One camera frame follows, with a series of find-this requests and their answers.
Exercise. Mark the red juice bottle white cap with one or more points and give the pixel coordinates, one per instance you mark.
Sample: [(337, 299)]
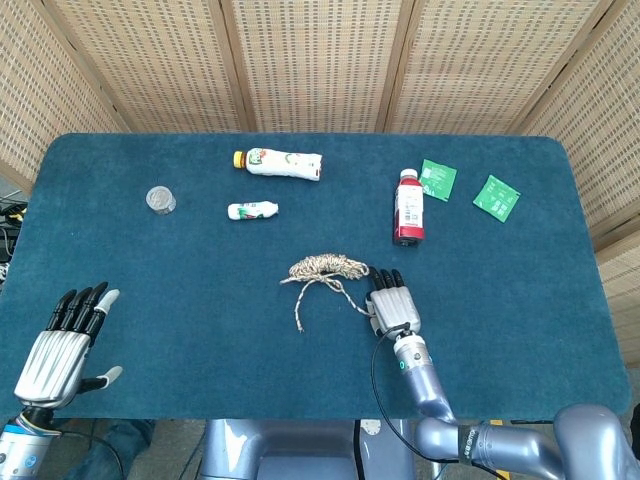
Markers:
[(410, 210)]

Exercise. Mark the large white bottle yellow cap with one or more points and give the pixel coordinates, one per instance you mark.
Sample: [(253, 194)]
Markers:
[(285, 164)]

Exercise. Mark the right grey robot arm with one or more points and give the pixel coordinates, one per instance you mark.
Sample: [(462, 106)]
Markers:
[(500, 442)]

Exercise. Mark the bamboo folding screen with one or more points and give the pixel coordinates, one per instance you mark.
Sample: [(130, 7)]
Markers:
[(320, 60)]

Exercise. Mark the grey blue robot torso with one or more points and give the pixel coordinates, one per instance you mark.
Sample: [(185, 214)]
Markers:
[(300, 450)]

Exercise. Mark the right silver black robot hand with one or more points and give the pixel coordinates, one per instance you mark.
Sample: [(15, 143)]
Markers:
[(395, 310)]

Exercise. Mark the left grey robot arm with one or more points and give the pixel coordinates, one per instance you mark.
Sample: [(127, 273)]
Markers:
[(22, 445)]

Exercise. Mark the green foil sachet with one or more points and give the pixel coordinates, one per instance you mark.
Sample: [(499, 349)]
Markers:
[(496, 197), (438, 179)]

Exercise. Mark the small white yogurt bottle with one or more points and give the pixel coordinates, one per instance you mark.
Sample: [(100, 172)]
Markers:
[(250, 210)]

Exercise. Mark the crumpled blue fabric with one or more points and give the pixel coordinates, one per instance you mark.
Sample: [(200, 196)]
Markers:
[(120, 445)]

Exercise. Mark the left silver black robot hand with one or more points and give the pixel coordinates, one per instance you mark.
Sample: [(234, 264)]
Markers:
[(52, 362)]

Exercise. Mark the blue felt table mat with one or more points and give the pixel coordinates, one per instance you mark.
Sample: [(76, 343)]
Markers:
[(200, 300)]

